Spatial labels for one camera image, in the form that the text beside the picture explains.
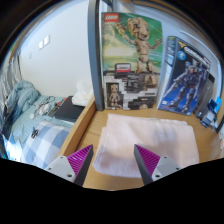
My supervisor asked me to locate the black laptop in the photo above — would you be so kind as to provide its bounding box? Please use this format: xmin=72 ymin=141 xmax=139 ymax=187
xmin=53 ymin=95 xmax=86 ymax=122

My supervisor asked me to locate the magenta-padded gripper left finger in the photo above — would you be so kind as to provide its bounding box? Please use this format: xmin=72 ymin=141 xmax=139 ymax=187
xmin=44 ymin=143 xmax=95 ymax=187

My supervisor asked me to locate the pale pink towel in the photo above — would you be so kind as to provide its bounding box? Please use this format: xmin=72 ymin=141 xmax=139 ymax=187
xmin=92 ymin=113 xmax=200 ymax=179

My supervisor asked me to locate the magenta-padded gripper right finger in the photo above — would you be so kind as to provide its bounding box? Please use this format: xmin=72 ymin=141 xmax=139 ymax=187
xmin=133 ymin=143 xmax=183 ymax=187

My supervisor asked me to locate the green tree-figure toy box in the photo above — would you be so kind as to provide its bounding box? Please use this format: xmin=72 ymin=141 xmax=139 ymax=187
xmin=100 ymin=11 xmax=164 ymax=111

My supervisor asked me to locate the grey metal desk frame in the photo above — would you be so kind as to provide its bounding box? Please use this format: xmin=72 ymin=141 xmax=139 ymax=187
xmin=87 ymin=0 xmax=116 ymax=112

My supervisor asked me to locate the white plastic bag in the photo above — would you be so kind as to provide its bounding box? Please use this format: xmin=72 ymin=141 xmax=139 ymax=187
xmin=71 ymin=80 xmax=95 ymax=107

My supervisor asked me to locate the blue robot model kit box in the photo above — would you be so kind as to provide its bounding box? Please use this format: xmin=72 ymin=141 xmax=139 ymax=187
xmin=157 ymin=35 xmax=212 ymax=117

